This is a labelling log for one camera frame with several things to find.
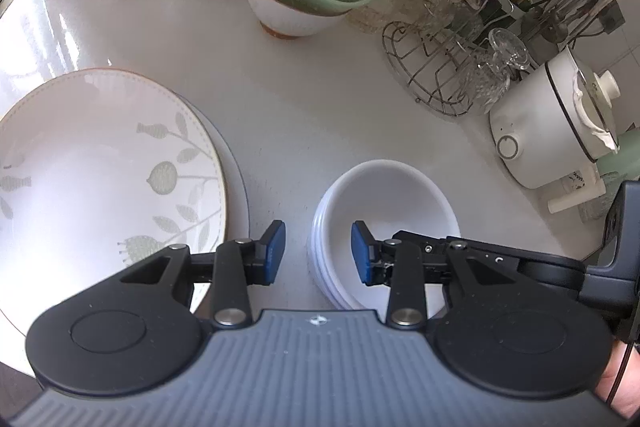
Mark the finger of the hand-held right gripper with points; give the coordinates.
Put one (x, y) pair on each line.
(430, 243)

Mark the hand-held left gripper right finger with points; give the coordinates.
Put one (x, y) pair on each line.
(361, 257)

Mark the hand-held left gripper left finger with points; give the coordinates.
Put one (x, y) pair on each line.
(274, 252)

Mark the white leaf print plate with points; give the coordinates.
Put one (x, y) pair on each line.
(90, 167)

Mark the person's right forearm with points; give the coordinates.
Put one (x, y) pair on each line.
(627, 382)

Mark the white printed cup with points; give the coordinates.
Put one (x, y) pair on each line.
(575, 187)

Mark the white electric cooking pot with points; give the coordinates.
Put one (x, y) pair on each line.
(540, 127)

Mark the white bowl with brown base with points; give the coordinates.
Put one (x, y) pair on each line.
(285, 14)

